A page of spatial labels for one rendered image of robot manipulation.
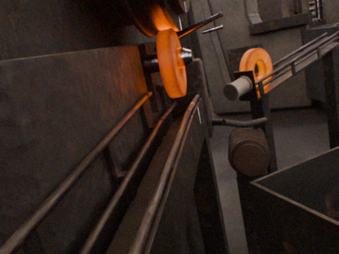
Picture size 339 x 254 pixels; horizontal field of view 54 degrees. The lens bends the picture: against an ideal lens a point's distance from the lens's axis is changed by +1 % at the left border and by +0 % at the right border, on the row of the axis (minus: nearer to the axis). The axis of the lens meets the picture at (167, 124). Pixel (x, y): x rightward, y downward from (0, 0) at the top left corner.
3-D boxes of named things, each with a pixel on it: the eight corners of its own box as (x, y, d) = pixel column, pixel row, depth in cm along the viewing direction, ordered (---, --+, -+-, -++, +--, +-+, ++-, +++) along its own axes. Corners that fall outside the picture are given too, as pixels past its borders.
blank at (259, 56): (253, 100, 122) (261, 101, 119) (232, 71, 113) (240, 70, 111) (270, 69, 127) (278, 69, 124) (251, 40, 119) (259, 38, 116)
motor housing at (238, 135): (249, 289, 114) (224, 142, 101) (246, 249, 134) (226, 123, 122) (289, 288, 111) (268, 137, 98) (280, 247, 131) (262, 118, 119)
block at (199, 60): (178, 143, 101) (163, 66, 96) (182, 135, 109) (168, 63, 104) (213, 138, 99) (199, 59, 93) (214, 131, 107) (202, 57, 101)
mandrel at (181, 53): (123, 62, 81) (126, 79, 80) (116, 58, 76) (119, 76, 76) (192, 48, 77) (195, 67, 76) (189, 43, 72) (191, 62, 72)
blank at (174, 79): (155, 70, 66) (171, 67, 65) (156, 16, 74) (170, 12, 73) (174, 111, 79) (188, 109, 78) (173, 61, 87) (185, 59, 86)
